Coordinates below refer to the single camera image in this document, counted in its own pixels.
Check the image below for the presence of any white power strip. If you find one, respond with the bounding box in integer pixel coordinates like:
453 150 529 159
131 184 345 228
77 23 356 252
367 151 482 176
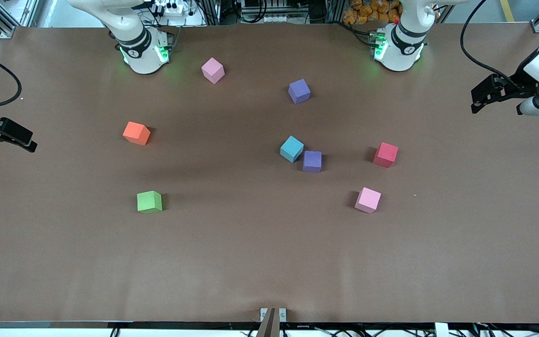
154 0 191 15

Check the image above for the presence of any bag of orange items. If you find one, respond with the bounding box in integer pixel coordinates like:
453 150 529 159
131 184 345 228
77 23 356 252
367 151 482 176
343 0 402 25

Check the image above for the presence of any cyan foam cube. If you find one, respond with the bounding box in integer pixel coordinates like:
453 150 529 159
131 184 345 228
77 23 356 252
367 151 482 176
280 135 305 163

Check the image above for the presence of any purple foam cube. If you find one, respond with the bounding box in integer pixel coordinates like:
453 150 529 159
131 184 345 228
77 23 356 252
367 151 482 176
288 79 311 104
303 151 322 173

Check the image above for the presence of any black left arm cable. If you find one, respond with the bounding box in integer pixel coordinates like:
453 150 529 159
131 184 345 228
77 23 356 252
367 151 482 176
459 0 523 84

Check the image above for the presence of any brown table mat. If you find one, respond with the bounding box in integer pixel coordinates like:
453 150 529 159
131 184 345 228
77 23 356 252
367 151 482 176
0 22 539 323

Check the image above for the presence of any mauve pink foam cube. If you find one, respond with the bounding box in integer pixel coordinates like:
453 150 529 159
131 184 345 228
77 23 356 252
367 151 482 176
201 57 226 85

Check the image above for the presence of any metal bracket with brown bar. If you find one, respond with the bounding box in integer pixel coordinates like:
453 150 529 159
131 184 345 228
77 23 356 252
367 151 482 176
256 307 287 337

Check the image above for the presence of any light pink foam cube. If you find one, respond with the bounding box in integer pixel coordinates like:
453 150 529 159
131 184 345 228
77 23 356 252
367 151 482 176
355 187 382 214

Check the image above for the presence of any red foam cube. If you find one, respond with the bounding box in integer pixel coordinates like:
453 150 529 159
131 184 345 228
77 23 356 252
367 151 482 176
373 142 399 168

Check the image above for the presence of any orange foam cube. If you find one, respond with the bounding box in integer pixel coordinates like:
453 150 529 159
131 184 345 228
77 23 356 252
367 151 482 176
123 121 151 146

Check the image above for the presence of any green foam cube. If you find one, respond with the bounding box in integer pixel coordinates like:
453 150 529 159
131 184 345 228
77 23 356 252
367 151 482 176
137 190 163 214

